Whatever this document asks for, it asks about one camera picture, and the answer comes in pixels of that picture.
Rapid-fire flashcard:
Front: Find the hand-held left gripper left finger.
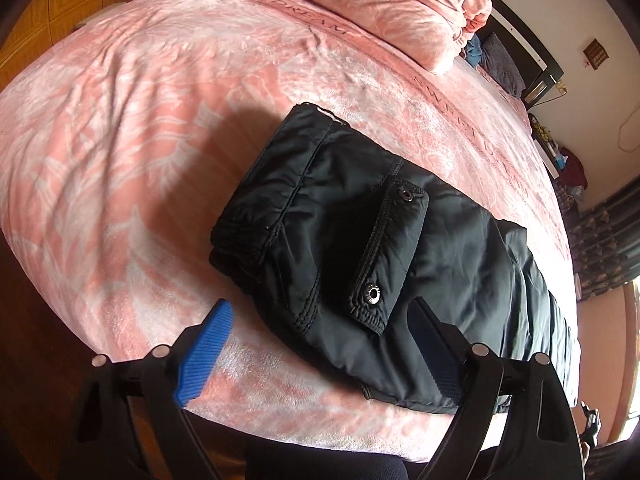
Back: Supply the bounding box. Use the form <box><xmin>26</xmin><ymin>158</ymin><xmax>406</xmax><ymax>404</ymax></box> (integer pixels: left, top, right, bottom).
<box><xmin>65</xmin><ymin>299</ymin><xmax>236</xmax><ymax>480</ymax></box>

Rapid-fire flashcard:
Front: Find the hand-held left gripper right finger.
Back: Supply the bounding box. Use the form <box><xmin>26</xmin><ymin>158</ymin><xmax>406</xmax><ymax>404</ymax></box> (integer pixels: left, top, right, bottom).
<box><xmin>407</xmin><ymin>296</ymin><xmax>586</xmax><ymax>480</ymax></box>

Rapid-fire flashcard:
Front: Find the black padded jacket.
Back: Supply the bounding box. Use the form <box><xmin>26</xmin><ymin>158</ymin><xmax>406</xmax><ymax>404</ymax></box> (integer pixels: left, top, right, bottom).
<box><xmin>208</xmin><ymin>102</ymin><xmax>583</xmax><ymax>416</ymax></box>

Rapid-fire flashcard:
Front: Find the person's left leg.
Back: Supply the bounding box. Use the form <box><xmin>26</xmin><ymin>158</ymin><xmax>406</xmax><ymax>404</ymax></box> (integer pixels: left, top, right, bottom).
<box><xmin>245</xmin><ymin>441</ymin><xmax>421</xmax><ymax>480</ymax></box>

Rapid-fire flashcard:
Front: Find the dark patterned curtain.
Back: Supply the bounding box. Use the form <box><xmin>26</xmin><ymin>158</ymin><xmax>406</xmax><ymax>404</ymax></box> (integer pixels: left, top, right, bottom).
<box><xmin>567</xmin><ymin>185</ymin><xmax>640</xmax><ymax>301</ymax></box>

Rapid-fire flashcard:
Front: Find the dark nightstand with white drawer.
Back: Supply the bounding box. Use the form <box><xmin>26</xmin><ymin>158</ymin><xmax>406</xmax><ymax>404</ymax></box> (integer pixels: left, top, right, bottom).
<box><xmin>527</xmin><ymin>110</ymin><xmax>566</xmax><ymax>178</ymax></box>

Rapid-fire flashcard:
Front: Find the dark red clothing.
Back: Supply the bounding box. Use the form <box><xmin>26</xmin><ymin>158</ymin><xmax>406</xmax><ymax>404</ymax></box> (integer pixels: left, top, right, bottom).
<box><xmin>557</xmin><ymin>147</ymin><xmax>591</xmax><ymax>188</ymax></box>

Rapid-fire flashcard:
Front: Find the bed with pink sheet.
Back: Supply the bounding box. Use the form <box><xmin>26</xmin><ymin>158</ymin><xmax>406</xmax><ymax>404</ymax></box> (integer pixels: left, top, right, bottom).
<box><xmin>0</xmin><ymin>0</ymin><xmax>576</xmax><ymax>463</ymax></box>

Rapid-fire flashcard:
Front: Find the grey pillow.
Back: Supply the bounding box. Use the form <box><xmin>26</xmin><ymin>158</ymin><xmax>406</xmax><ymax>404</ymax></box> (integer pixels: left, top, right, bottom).
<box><xmin>480</xmin><ymin>32</ymin><xmax>526</xmax><ymax>98</ymax></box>

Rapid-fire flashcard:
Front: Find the blue cloth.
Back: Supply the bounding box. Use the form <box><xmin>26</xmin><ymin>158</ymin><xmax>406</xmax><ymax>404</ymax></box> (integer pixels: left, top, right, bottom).
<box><xmin>462</xmin><ymin>35</ymin><xmax>486</xmax><ymax>68</ymax></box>

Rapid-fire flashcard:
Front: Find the dark wooden headboard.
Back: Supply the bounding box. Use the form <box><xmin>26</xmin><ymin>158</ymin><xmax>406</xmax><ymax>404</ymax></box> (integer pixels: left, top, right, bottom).
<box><xmin>480</xmin><ymin>0</ymin><xmax>566</xmax><ymax>106</ymax></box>

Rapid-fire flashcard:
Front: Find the folded pink quilt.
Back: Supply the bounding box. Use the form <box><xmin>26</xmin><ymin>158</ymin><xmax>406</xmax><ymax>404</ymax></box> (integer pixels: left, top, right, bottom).
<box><xmin>260</xmin><ymin>0</ymin><xmax>493</xmax><ymax>75</ymax></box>

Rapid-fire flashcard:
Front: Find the wooden wardrobe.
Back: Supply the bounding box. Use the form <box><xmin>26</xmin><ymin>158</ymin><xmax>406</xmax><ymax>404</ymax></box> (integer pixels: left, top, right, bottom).
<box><xmin>0</xmin><ymin>0</ymin><xmax>201</xmax><ymax>91</ymax></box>

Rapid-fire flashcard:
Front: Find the brown lattice wall lamp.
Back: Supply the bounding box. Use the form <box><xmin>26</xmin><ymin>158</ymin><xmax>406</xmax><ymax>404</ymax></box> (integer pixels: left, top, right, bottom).
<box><xmin>582</xmin><ymin>37</ymin><xmax>608</xmax><ymax>68</ymax></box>

